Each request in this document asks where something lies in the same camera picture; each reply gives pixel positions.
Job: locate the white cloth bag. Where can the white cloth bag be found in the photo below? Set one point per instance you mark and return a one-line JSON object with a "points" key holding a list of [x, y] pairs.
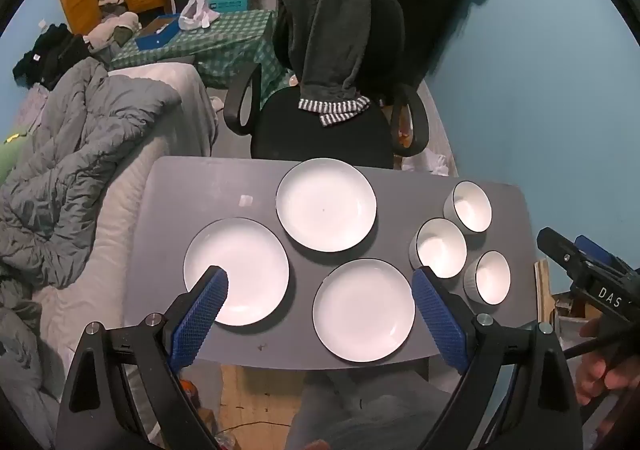
{"points": [[197, 9]]}

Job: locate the green pillow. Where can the green pillow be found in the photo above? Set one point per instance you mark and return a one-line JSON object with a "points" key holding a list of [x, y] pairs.
{"points": [[10, 154]]}

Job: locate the black office chair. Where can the black office chair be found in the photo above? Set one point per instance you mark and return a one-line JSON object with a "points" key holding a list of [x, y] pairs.
{"points": [[320, 139]]}

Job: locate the blue cardboard box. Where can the blue cardboard box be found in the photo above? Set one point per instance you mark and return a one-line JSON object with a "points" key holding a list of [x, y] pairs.
{"points": [[150, 42]]}

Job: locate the blue plastic crate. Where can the blue plastic crate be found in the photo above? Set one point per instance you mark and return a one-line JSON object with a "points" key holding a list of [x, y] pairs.
{"points": [[227, 4]]}

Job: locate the yellow plastic item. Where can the yellow plastic item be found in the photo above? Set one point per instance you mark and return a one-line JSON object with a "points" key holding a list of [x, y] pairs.
{"points": [[406, 134]]}

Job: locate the small white sticker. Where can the small white sticker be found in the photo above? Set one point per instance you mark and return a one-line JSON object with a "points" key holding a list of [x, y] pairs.
{"points": [[246, 201]]}

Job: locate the grey quilt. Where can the grey quilt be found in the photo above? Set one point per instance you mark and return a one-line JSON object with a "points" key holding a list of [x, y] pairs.
{"points": [[75, 154]]}

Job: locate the black clothes pile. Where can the black clothes pile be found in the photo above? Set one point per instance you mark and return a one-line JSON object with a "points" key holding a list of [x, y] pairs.
{"points": [[50, 54]]}

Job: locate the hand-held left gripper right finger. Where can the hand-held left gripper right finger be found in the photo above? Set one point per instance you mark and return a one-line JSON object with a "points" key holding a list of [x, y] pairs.
{"points": [[440, 325]]}

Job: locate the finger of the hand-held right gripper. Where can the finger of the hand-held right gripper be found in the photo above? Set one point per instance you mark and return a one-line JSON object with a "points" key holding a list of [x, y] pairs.
{"points": [[565, 255], [597, 255]]}

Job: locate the white mattress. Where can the white mattress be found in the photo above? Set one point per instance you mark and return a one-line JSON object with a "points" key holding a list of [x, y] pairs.
{"points": [[125, 210]]}

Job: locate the beige clothes pile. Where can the beige clothes pile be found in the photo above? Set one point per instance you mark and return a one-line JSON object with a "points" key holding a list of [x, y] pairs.
{"points": [[110, 29]]}

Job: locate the dark grey garment striped cuffs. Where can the dark grey garment striped cuffs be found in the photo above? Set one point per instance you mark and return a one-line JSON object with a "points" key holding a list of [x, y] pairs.
{"points": [[325, 29]]}

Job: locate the white plate with dark rim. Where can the white plate with dark rim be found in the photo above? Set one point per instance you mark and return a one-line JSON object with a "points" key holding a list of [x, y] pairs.
{"points": [[250, 265], [325, 204], [363, 310]]}

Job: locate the white ribbed bowl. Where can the white ribbed bowl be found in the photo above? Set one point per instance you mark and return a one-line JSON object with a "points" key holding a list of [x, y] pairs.
{"points": [[470, 205], [441, 246], [491, 276]]}

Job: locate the person's right hand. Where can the person's right hand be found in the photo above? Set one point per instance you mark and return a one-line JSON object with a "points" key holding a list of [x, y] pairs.
{"points": [[595, 372]]}

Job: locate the white plastic bag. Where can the white plastic bag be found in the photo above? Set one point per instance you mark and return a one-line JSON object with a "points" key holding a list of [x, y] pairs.
{"points": [[439, 163]]}

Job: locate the wooden board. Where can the wooden board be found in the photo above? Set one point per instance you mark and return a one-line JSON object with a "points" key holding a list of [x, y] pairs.
{"points": [[542, 290]]}

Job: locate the person's grey trouser leg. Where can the person's grey trouser leg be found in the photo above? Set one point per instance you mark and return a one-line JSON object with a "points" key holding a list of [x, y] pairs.
{"points": [[370, 410]]}

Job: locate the green checked tablecloth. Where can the green checked tablecloth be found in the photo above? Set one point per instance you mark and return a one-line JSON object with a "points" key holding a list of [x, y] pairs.
{"points": [[225, 44]]}

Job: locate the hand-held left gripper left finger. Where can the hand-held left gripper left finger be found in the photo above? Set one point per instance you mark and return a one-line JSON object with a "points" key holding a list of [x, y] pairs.
{"points": [[200, 320]]}

